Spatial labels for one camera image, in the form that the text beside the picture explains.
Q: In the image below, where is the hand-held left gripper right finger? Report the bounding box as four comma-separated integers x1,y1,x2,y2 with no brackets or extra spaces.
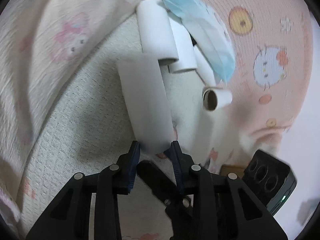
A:
171,141,287,240

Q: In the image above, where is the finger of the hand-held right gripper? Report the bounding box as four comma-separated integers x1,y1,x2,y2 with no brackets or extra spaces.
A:
137,160,200,240

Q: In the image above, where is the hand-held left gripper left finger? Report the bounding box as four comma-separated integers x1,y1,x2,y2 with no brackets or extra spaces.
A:
26,141,141,240

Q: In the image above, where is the brown cardboard box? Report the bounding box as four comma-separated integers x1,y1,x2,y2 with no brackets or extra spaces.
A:
221,164,247,178

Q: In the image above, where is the large white paper roll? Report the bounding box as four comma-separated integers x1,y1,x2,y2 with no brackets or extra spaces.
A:
117,55,175,154

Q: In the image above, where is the pink cartoon printed blanket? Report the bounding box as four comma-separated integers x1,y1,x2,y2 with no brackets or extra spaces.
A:
160,0,314,170

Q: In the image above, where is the pile of white paper rolls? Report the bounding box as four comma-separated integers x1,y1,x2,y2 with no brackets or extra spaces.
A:
136,0,233,112

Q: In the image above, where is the blue tissue pack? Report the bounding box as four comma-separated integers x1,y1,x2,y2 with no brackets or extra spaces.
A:
160,0,236,83

